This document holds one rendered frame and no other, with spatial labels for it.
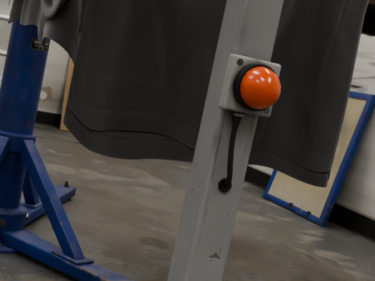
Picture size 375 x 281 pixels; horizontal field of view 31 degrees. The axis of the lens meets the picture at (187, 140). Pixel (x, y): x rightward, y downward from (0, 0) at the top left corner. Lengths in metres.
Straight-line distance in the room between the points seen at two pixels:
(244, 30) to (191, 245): 0.20
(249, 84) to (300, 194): 3.37
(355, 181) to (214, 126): 3.22
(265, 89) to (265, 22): 0.07
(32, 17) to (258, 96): 0.65
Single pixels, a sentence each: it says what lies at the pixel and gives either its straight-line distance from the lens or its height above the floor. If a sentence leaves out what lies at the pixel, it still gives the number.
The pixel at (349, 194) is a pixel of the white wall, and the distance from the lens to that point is 3.86.
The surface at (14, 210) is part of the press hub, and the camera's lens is 2.25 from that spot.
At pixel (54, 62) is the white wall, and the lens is 5.63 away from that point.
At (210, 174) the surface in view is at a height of 0.56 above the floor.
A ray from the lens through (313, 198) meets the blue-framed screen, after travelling 3.85.
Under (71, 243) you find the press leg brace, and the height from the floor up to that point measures 0.09.
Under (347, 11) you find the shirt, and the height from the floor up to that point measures 0.78.
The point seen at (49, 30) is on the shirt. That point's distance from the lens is 0.96.
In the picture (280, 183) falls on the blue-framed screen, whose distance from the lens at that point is 4.14.
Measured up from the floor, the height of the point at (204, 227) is 0.51.
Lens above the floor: 0.65
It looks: 6 degrees down
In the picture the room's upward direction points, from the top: 12 degrees clockwise
